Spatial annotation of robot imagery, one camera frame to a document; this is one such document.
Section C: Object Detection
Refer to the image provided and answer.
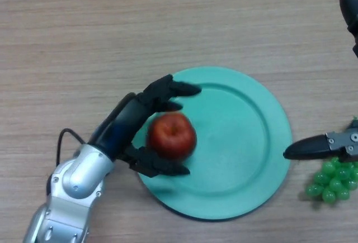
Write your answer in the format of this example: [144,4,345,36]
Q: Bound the green round plate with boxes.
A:
[130,66,293,221]

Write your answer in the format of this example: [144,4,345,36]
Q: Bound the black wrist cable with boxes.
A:
[56,128,86,168]

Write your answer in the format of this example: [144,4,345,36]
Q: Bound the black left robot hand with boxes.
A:
[88,74,202,178]

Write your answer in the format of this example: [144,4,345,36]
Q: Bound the green grape bunch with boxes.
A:
[304,117,358,205]

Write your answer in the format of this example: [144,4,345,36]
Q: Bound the red apple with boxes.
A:
[147,113,197,161]

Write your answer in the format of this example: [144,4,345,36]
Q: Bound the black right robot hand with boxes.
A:
[282,0,358,163]

